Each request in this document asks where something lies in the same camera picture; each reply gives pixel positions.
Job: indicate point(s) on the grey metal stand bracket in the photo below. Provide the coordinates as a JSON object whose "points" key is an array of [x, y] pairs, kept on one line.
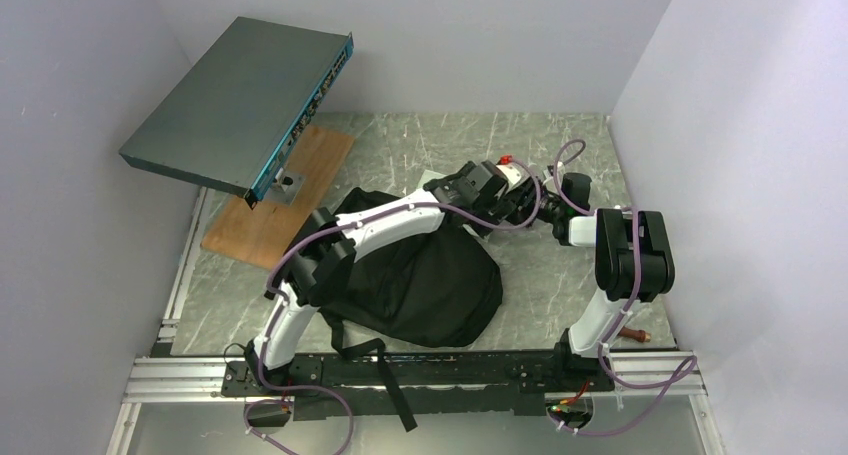
{"points": [[285, 187]]}

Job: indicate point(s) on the brown wooden board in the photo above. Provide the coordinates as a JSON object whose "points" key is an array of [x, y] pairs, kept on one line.
{"points": [[261, 234]]}

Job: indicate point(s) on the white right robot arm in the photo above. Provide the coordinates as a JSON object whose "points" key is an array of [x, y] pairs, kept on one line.
{"points": [[632, 261]]}

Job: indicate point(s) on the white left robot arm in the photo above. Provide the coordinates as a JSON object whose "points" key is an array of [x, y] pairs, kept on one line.
{"points": [[318, 263]]}

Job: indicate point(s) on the brown wooden faucet toy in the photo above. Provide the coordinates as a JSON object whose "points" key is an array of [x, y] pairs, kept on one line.
{"points": [[639, 336]]}

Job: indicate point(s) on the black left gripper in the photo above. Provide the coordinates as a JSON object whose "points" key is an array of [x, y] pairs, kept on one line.
{"points": [[497, 212]]}

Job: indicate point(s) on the pale green notebook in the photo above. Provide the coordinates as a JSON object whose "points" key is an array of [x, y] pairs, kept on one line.
{"points": [[427, 176]]}

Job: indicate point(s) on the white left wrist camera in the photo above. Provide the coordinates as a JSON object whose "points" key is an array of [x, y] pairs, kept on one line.
{"points": [[514, 173]]}

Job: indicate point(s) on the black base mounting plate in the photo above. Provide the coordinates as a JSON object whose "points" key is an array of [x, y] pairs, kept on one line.
{"points": [[521, 382]]}

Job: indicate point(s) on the grey network switch box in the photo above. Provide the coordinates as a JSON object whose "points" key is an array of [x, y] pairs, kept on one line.
{"points": [[232, 121]]}

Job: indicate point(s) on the black student backpack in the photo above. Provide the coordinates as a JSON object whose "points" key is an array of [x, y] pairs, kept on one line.
{"points": [[435, 290]]}

